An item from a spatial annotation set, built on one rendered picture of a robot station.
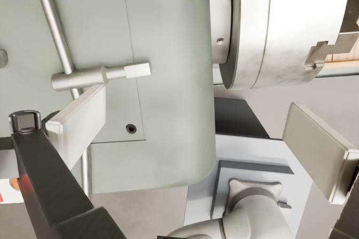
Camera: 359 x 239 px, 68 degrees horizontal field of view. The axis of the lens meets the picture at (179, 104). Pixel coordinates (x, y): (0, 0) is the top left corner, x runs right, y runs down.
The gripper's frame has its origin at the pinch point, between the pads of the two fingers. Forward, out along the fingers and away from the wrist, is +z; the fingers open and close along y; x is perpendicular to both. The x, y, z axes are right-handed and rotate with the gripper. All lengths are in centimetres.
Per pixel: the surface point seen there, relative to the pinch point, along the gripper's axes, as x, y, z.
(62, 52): 1.2, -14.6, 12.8
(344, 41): 4.8, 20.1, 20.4
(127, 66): 0.3, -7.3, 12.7
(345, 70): -9, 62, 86
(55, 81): -2.2, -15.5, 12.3
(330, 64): -2, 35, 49
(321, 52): 3.2, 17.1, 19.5
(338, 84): -26, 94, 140
